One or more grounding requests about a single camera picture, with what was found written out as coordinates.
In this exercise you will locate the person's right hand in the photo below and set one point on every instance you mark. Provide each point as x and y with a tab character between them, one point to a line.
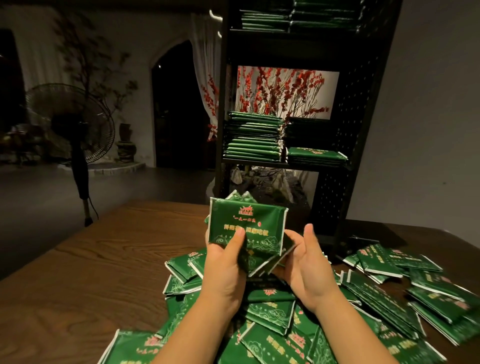
311	270

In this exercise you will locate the black standing fan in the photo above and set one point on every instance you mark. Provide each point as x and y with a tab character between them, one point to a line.
71	120

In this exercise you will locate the red berry branches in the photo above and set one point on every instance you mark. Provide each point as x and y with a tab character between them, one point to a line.
285	90

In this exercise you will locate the white hook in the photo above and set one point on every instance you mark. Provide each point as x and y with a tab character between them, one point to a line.
215	15

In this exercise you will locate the dark vase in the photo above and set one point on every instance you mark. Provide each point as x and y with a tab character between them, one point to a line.
126	142

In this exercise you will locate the person's left forearm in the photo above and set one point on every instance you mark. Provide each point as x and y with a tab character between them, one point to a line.
195	337

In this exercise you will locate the white curtain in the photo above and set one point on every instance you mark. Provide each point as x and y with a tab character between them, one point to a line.
204	52
45	52

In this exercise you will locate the bare branched tree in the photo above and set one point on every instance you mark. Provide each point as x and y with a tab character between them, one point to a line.
90	52

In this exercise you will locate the bundle of green packets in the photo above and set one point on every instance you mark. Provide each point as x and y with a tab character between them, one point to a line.
247	225

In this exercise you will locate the person's left hand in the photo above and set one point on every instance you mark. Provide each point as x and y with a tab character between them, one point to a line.
223	274

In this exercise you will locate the pile of green packets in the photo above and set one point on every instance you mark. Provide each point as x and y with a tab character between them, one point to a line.
397	285

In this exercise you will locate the black metal shelf rack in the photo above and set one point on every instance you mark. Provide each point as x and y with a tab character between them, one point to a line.
367	97

